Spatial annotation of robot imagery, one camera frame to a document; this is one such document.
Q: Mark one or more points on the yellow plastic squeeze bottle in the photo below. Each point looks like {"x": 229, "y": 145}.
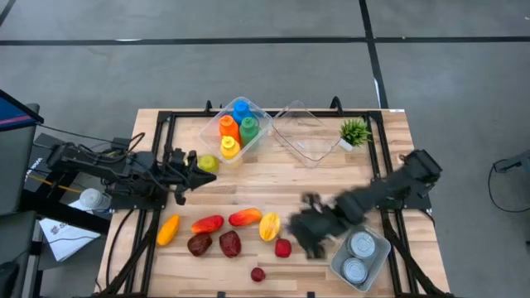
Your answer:
{"x": 229, "y": 148}

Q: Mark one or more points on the white paper sheet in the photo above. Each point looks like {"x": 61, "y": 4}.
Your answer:
{"x": 66, "y": 240}

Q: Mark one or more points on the grey cabinet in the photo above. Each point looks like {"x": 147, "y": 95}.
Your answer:
{"x": 16, "y": 165}

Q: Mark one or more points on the black case with white lettering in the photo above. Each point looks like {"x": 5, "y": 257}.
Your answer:
{"x": 39, "y": 165}

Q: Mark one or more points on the yellow orange mango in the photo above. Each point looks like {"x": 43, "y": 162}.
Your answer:
{"x": 168, "y": 230}

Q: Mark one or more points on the grey rectangular tray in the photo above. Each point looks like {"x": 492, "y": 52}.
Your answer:
{"x": 381, "y": 258}

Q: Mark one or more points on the blue plastic squeeze bottle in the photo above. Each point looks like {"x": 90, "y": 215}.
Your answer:
{"x": 242, "y": 111}

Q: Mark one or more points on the black aluminium table frame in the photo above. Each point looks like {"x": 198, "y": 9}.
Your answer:
{"x": 170, "y": 132}

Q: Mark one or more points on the red speckled pomegranate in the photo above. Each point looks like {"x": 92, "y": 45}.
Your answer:
{"x": 230, "y": 243}

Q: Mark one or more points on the small dark red plum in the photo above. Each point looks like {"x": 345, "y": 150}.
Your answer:
{"x": 257, "y": 274}

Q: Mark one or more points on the silver tin can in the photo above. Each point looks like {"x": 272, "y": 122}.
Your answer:
{"x": 355, "y": 270}
{"x": 361, "y": 244}

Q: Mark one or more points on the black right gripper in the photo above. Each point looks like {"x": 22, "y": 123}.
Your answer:
{"x": 319, "y": 219}

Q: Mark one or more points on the dark red wrinkled fruit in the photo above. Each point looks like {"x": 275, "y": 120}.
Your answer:
{"x": 199, "y": 244}

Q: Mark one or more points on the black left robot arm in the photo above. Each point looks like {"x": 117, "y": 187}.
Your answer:
{"x": 83, "y": 161}

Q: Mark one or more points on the small green potted plant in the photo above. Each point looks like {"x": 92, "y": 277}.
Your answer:
{"x": 354, "y": 132}

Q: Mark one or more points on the thin yellow rod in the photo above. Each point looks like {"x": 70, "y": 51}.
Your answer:
{"x": 66, "y": 188}

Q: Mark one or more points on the yellow starfruit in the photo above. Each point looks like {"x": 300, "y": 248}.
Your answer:
{"x": 270, "y": 226}

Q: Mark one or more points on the red apple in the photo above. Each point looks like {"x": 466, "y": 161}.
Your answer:
{"x": 282, "y": 248}

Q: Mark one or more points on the clear plastic bin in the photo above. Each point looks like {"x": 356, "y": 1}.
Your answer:
{"x": 261, "y": 111}
{"x": 306, "y": 136}

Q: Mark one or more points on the red orange mango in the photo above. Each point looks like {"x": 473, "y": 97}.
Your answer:
{"x": 245, "y": 217}
{"x": 207, "y": 224}

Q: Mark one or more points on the green apple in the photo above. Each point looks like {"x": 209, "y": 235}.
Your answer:
{"x": 209, "y": 163}

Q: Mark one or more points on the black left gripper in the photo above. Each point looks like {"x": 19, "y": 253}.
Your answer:
{"x": 176, "y": 176}

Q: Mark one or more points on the orange plastic squeeze bottle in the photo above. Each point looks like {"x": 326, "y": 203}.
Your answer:
{"x": 228, "y": 128}

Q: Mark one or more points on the monitor with blue screen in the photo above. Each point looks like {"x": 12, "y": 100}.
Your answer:
{"x": 12, "y": 111}

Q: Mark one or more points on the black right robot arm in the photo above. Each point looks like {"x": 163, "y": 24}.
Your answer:
{"x": 385, "y": 190}

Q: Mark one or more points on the green plastic squeeze bottle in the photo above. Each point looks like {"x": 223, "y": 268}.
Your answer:
{"x": 249, "y": 130}

